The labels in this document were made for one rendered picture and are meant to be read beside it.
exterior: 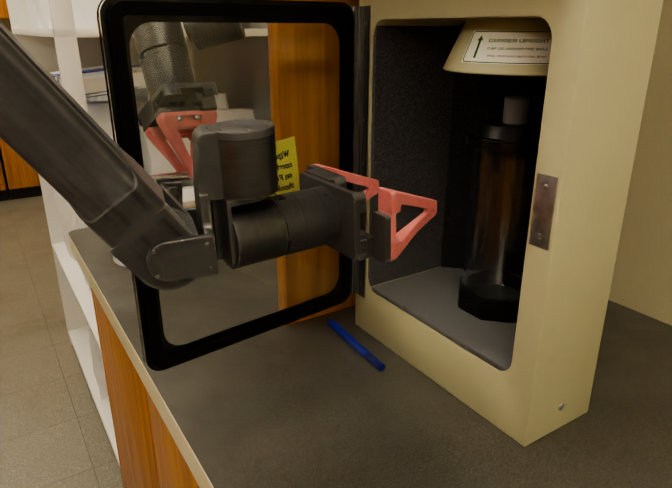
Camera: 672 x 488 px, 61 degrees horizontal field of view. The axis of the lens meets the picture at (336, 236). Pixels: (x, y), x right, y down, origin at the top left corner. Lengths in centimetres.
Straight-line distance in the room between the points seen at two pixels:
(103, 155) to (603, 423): 59
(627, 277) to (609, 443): 40
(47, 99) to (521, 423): 54
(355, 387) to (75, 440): 168
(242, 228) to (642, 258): 71
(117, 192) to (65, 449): 186
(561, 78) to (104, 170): 38
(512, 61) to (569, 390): 36
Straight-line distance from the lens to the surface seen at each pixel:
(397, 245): 53
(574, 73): 53
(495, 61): 62
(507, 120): 70
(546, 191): 55
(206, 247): 48
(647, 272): 103
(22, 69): 46
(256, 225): 49
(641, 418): 77
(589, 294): 64
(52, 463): 224
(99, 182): 47
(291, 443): 65
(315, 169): 59
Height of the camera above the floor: 136
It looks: 20 degrees down
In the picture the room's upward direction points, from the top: straight up
